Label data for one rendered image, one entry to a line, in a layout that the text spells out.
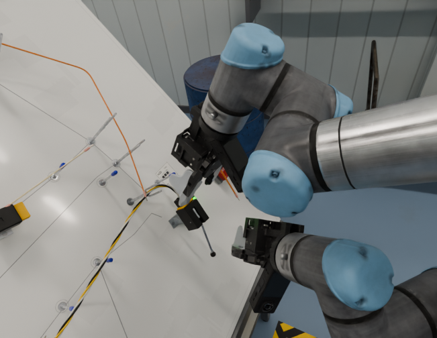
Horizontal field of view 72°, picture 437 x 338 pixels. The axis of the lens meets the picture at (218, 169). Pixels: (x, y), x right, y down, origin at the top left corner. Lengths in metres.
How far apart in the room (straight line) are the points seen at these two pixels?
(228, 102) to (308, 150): 0.17
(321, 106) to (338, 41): 2.19
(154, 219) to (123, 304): 0.19
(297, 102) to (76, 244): 0.50
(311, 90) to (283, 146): 0.12
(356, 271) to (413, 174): 0.14
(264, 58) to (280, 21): 2.15
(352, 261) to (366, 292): 0.04
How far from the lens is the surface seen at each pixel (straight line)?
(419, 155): 0.29
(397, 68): 2.72
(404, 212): 2.33
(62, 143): 0.71
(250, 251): 0.57
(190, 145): 0.53
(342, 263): 0.39
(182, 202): 0.60
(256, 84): 0.42
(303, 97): 0.40
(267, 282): 0.54
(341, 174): 0.30
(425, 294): 0.50
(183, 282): 0.77
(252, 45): 0.40
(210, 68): 2.11
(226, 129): 0.47
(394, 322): 0.47
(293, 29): 2.56
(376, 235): 2.15
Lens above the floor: 1.69
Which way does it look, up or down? 44 degrees down
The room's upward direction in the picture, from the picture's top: 9 degrees counter-clockwise
